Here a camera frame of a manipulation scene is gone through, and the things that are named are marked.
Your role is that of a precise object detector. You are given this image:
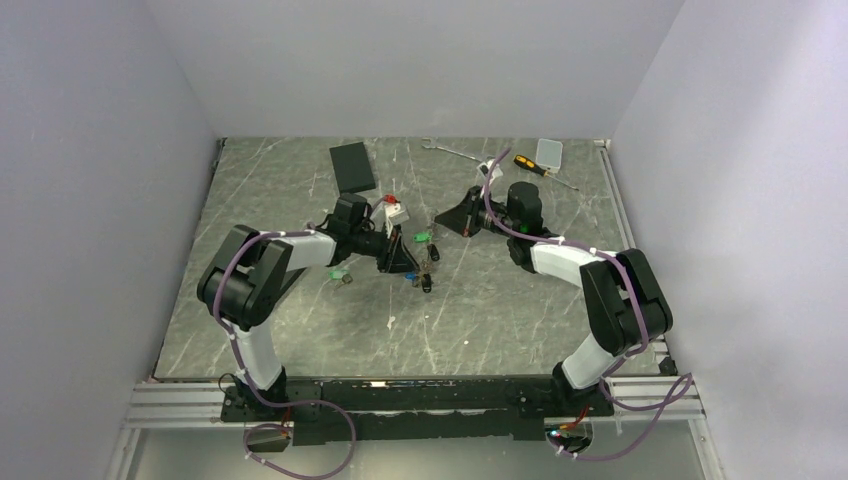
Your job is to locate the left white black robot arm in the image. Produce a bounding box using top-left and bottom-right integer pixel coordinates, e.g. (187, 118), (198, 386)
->
(197, 193), (419, 420)

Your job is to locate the aluminium frame rail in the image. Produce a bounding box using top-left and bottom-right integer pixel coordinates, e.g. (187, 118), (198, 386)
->
(124, 377), (707, 429)

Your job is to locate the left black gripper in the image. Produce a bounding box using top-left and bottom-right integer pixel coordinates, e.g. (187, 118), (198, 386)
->
(350, 220), (420, 275)

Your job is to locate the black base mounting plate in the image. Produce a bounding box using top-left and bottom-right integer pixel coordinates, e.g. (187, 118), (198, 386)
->
(220, 375), (614, 446)

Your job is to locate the black box with label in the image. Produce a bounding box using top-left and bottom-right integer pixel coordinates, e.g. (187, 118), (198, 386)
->
(272, 267), (309, 307)

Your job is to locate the silver wrench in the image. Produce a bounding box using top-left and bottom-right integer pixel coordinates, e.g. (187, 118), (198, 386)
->
(421, 137), (488, 163)

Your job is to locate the black key top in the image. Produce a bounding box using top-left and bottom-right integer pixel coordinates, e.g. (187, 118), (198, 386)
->
(427, 244), (440, 262)

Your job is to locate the black rectangular block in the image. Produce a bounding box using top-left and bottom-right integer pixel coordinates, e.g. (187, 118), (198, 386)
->
(329, 142), (377, 193)

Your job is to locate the yellow black screwdriver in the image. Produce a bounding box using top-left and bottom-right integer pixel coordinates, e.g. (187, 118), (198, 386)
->
(513, 155), (578, 191)

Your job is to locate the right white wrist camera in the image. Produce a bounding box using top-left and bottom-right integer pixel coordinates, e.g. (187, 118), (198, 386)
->
(476, 157), (503, 184)

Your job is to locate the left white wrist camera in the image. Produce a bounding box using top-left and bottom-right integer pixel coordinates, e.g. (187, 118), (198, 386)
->
(382, 194), (410, 231)

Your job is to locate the clear plastic box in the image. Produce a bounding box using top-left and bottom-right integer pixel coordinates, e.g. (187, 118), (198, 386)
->
(535, 139), (564, 173)

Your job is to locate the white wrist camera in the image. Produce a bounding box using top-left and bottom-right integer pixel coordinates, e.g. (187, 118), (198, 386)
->
(382, 194), (410, 231)
(476, 157), (503, 184)

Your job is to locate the round metal keyring disc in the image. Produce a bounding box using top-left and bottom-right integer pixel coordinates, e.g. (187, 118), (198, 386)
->
(411, 222), (441, 290)

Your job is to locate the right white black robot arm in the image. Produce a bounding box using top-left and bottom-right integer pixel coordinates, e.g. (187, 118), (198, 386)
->
(435, 182), (673, 415)

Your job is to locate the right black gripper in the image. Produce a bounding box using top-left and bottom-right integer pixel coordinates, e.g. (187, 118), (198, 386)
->
(435, 186), (518, 238)

